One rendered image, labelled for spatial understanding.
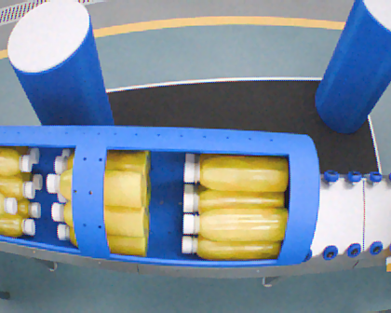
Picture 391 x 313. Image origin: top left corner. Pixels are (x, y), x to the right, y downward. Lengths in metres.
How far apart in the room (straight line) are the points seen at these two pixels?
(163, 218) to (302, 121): 1.15
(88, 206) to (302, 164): 0.40
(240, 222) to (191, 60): 1.55
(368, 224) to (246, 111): 1.06
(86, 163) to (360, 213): 0.73
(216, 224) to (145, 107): 1.24
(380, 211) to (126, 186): 0.71
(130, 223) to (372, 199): 0.67
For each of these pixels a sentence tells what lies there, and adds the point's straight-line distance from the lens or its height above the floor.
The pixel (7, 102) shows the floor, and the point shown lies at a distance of 2.55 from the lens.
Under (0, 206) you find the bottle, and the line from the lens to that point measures 1.09.
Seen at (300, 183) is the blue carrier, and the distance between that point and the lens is 0.94.
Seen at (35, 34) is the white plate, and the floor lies 1.04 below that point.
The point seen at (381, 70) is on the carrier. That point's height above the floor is 0.78.
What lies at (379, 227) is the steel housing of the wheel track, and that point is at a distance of 1.32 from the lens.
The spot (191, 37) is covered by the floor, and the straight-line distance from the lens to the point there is 2.53.
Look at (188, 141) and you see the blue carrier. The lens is 0.97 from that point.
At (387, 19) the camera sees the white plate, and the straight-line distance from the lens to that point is 1.55.
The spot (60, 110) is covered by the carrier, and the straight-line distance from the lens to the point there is 1.53.
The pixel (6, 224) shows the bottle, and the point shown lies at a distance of 1.13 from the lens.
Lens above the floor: 2.11
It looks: 70 degrees down
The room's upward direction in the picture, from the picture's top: 4 degrees clockwise
